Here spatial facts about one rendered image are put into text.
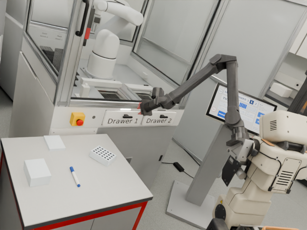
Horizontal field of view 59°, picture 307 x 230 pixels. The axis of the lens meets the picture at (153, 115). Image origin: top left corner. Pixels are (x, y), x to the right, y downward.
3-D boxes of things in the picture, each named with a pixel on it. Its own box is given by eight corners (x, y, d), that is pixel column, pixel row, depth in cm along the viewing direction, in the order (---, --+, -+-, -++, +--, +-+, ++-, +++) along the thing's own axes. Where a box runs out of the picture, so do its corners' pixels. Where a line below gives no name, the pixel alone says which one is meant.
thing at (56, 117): (177, 125, 219) (184, 109, 214) (50, 128, 155) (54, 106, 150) (124, 76, 283) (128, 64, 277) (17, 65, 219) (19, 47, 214)
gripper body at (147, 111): (148, 100, 171) (155, 96, 165) (150, 116, 169) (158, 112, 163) (140, 100, 167) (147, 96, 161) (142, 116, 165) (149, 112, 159)
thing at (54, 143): (65, 150, 149) (66, 148, 148) (49, 151, 143) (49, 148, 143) (58, 137, 157) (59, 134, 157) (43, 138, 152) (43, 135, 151)
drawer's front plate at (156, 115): (172, 124, 212) (177, 112, 207) (142, 125, 194) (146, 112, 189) (170, 123, 213) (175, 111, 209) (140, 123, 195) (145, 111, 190)
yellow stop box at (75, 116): (83, 126, 162) (86, 116, 159) (71, 127, 157) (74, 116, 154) (80, 122, 165) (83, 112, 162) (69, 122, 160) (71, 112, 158)
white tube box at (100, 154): (114, 160, 156) (116, 155, 154) (107, 166, 148) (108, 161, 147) (97, 150, 159) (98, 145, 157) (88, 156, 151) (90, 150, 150)
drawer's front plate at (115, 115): (139, 125, 192) (144, 112, 188) (102, 126, 174) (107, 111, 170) (138, 124, 193) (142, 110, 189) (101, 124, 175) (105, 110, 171)
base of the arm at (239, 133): (236, 139, 124) (257, 143, 128) (235, 123, 128) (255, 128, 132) (224, 145, 132) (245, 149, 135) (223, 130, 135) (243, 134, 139)
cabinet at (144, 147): (148, 197, 251) (179, 125, 220) (30, 225, 187) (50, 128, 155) (105, 139, 316) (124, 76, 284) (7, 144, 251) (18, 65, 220)
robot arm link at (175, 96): (223, 57, 149) (226, 68, 158) (217, 51, 152) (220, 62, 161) (161, 104, 152) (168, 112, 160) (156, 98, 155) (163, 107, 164)
